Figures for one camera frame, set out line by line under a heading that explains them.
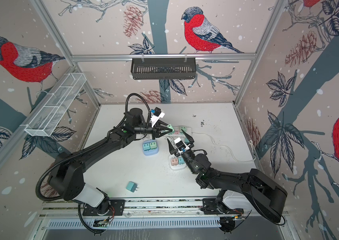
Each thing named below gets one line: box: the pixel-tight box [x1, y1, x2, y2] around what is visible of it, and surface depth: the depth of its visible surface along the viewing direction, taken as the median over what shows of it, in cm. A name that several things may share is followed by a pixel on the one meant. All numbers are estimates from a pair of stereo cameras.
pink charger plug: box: [171, 158, 179, 166], surface depth 84 cm
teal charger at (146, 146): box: [143, 143, 151, 151], surface depth 91 cm
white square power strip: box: [168, 154, 187, 171], surface depth 87 cm
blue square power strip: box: [142, 139, 159, 156], surface depth 93 cm
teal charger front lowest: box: [126, 181, 139, 193], surface depth 81 cm
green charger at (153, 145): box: [149, 141, 157, 149], surface depth 92 cm
